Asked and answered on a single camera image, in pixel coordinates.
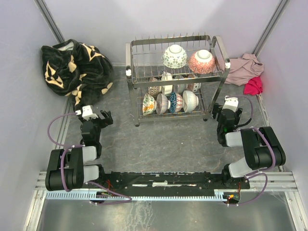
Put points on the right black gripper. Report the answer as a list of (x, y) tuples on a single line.
[(236, 116)]

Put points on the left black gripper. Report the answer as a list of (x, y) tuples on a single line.
[(108, 120)]

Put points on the plain white bowl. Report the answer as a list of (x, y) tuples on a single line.
[(191, 101)]

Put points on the yellow floral bowl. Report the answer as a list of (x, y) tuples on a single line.
[(148, 105)]

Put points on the brown cross patterned bowl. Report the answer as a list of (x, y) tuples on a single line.
[(154, 90)]

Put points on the black leaf patterned bowl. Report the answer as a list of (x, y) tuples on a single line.
[(202, 62)]

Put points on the blue triangle patterned bowl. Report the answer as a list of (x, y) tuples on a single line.
[(176, 102)]

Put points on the stainless steel dish rack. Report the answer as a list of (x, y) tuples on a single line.
[(144, 69)]

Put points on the red diamond patterned bowl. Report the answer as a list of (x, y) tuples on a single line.
[(174, 57)]

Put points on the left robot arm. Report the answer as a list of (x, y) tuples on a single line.
[(66, 170)]

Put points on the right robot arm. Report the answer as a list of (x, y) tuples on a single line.
[(262, 150)]

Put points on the magenta cloth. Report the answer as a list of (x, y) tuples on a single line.
[(254, 86)]

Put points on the dusty pink cloth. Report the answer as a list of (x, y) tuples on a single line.
[(243, 69)]

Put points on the black and cream blanket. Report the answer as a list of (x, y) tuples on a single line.
[(78, 71)]

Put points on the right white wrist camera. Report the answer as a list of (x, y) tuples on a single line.
[(231, 103)]

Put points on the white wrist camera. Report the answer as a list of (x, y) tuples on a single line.
[(86, 112), (231, 103)]

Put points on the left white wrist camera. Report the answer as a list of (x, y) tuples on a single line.
[(86, 112)]

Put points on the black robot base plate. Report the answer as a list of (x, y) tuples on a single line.
[(161, 184)]

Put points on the aluminium frame rail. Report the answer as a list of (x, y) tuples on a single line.
[(272, 203)]

